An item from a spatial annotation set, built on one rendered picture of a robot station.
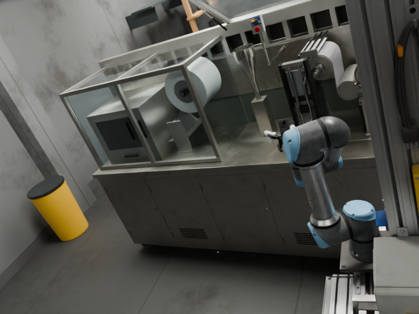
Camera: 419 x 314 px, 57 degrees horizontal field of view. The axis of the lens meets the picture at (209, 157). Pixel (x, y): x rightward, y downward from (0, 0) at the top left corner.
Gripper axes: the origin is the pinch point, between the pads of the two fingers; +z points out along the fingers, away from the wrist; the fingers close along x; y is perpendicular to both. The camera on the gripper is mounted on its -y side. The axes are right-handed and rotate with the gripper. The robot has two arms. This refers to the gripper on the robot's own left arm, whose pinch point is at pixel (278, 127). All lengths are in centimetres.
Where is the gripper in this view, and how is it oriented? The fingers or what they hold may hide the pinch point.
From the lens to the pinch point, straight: 201.3
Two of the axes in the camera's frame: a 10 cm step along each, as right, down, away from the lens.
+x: 9.7, -2.3, -0.1
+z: -0.9, -4.2, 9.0
